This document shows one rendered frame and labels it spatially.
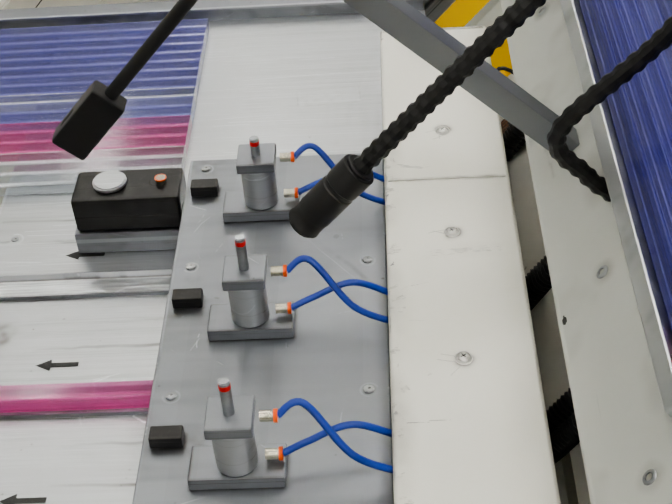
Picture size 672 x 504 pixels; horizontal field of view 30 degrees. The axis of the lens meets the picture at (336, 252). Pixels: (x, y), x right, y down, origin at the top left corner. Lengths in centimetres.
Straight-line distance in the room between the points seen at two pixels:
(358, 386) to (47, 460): 20
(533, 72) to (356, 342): 22
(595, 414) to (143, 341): 34
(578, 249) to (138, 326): 32
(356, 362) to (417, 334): 4
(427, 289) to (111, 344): 23
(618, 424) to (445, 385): 12
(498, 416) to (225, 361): 16
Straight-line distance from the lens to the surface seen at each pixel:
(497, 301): 72
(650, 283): 56
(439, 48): 68
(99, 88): 71
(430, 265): 74
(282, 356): 72
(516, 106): 70
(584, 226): 68
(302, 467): 66
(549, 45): 82
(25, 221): 95
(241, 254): 70
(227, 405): 62
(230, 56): 110
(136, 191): 88
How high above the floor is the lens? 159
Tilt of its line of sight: 30 degrees down
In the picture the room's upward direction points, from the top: 47 degrees clockwise
